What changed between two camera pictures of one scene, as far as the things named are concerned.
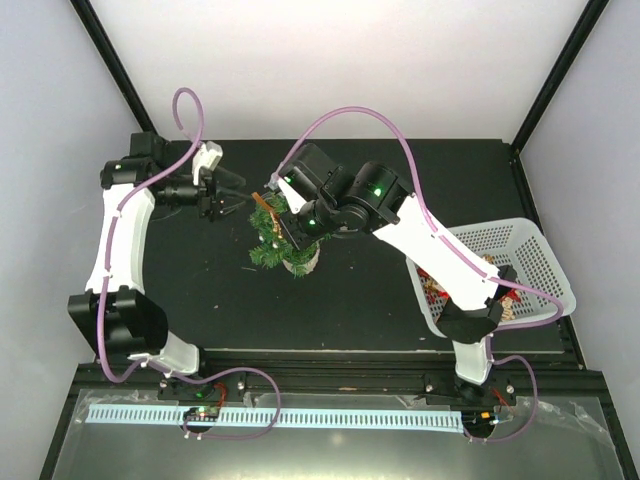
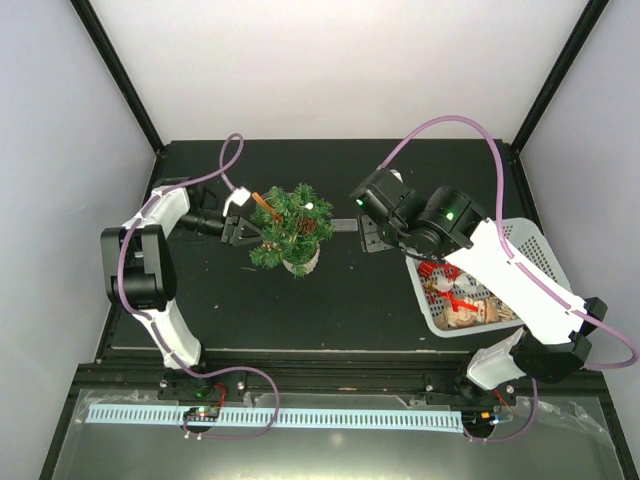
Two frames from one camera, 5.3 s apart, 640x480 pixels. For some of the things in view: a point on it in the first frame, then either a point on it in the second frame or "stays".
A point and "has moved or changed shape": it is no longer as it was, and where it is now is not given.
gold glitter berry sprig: x=276 y=227 -> x=271 y=245
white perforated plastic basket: x=531 y=285 stays
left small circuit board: x=202 y=413 stays
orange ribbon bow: x=259 y=200 stays
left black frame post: x=117 y=65 stays
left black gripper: x=211 y=205 -> x=233 y=237
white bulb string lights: x=261 y=238 has moved or changed shape
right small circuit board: x=479 y=421 stays
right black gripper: x=300 y=239 -> x=369 y=238
